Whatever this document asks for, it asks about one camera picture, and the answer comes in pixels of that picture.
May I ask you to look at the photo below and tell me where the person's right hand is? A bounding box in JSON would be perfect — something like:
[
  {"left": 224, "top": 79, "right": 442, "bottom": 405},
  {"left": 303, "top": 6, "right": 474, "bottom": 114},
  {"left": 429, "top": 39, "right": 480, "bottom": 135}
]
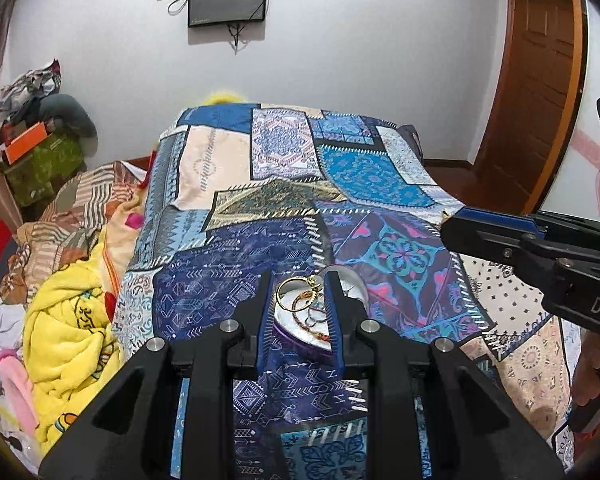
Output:
[{"left": 570, "top": 330, "right": 600, "bottom": 409}]

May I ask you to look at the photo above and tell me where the blue patchwork blanket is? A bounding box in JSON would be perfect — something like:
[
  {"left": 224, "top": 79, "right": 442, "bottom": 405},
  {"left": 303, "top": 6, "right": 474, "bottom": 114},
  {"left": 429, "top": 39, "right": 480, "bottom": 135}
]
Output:
[{"left": 112, "top": 102, "right": 581, "bottom": 480}]

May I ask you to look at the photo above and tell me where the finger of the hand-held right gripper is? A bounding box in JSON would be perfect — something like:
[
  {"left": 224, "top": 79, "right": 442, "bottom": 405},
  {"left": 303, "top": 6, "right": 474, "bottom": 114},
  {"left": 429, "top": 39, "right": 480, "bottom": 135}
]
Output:
[
  {"left": 440, "top": 216, "right": 543, "bottom": 267},
  {"left": 452, "top": 206, "right": 600, "bottom": 237}
]

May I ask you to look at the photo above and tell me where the gold bangle bracelet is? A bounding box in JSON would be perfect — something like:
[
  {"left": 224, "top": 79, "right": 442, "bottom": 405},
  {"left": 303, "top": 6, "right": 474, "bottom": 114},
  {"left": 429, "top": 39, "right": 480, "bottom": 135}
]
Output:
[{"left": 276, "top": 276, "right": 324, "bottom": 312}]

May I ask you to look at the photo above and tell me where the striped orange blanket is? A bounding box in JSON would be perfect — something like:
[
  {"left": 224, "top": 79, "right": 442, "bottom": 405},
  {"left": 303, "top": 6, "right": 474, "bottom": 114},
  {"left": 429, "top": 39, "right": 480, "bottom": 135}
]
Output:
[{"left": 10, "top": 160, "right": 152, "bottom": 303}]

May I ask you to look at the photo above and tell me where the dark chair back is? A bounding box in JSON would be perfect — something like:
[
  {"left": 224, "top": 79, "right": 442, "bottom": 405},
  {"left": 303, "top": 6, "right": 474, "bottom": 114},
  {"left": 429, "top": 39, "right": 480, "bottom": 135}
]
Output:
[{"left": 397, "top": 125, "right": 427, "bottom": 162}]

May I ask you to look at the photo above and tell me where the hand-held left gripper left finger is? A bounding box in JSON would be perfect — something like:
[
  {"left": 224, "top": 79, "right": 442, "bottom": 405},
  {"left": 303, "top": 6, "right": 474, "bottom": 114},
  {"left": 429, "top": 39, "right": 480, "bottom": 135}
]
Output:
[{"left": 39, "top": 270, "right": 274, "bottom": 480}]

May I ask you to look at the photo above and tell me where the pink plush toy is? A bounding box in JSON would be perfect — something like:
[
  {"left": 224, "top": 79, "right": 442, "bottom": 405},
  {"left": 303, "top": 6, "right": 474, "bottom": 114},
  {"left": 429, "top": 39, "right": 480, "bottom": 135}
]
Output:
[{"left": 0, "top": 349, "right": 40, "bottom": 437}]

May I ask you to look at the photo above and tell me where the small black wall monitor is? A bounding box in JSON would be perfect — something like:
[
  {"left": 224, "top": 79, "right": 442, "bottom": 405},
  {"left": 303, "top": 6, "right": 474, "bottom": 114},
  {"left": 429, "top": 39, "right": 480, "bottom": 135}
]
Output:
[{"left": 187, "top": 0, "right": 270, "bottom": 29}]

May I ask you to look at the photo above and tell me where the white heart-print wardrobe door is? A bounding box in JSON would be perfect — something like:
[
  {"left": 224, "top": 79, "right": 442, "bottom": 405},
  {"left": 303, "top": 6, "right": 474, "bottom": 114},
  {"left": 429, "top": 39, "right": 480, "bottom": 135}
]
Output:
[{"left": 540, "top": 0, "right": 600, "bottom": 222}]

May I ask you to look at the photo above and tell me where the yellow fleece blanket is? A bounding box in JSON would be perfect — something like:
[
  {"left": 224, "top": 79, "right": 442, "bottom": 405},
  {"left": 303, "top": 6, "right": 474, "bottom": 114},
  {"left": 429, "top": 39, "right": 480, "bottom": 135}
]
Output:
[{"left": 25, "top": 239, "right": 132, "bottom": 445}]

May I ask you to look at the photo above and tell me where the orange box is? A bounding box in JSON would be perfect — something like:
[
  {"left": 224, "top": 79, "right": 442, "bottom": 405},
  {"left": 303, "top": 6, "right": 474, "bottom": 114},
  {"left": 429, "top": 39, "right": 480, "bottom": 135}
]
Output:
[{"left": 2, "top": 121, "right": 49, "bottom": 165}]

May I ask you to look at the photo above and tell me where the green patterned cloth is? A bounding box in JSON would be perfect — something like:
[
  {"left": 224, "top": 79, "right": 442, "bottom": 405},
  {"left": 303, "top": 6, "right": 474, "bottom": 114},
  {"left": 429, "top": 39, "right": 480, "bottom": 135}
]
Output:
[{"left": 2, "top": 132, "right": 89, "bottom": 209}]

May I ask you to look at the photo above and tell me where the heart-shaped tin box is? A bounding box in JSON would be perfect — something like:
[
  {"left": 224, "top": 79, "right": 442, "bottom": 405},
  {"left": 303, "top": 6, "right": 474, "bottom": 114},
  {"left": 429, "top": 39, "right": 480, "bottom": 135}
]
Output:
[{"left": 271, "top": 264, "right": 371, "bottom": 366}]

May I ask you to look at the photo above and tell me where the pile of clothes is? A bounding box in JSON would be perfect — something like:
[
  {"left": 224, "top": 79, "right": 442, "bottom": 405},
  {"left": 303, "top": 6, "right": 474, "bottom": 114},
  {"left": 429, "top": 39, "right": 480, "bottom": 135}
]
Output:
[{"left": 0, "top": 59, "right": 62, "bottom": 127}]

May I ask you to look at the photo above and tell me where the yellow plush item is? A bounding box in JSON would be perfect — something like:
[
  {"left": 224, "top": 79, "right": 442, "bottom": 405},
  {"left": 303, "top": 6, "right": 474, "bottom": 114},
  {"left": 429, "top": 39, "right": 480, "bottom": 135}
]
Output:
[{"left": 202, "top": 91, "right": 249, "bottom": 107}]

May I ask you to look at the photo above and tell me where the brown wooden door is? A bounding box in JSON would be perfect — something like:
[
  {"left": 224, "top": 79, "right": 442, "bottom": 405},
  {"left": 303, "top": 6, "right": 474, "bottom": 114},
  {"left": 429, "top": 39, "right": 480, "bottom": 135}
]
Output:
[{"left": 472, "top": 0, "right": 582, "bottom": 217}]

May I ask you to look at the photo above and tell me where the grey pillow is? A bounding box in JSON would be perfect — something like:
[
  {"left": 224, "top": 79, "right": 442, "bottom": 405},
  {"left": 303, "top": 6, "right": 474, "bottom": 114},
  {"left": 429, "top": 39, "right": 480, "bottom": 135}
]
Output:
[{"left": 37, "top": 93, "right": 100, "bottom": 157}]

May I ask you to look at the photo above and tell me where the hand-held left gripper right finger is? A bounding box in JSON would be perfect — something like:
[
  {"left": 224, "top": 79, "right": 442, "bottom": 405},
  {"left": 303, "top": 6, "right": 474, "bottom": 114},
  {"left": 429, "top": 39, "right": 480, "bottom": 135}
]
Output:
[{"left": 322, "top": 270, "right": 566, "bottom": 480}]

